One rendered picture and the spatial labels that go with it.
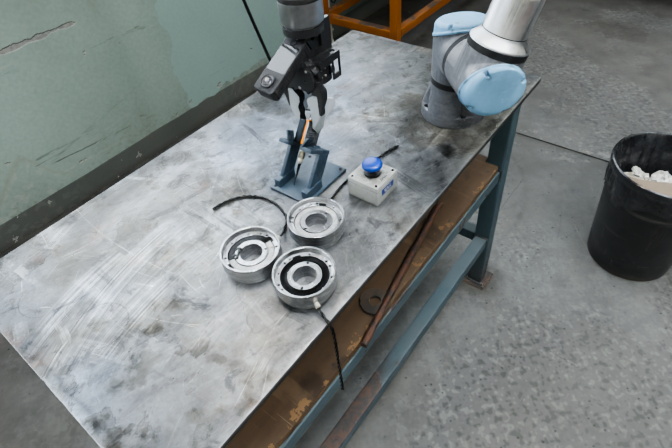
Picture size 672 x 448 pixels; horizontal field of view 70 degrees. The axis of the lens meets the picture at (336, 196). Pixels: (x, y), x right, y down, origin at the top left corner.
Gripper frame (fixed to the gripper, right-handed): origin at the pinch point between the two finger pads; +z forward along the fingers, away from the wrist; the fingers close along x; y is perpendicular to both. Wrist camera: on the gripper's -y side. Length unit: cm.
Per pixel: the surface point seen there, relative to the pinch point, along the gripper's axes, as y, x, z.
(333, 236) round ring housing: -14.4, -15.9, 9.0
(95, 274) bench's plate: -42.9, 16.6, 11.9
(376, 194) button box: -1.6, -16.6, 8.7
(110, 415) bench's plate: -56, -8, 12
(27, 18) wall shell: 13, 149, 11
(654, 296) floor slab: 79, -74, 92
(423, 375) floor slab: 10, -24, 92
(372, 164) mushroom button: 1.2, -13.9, 4.5
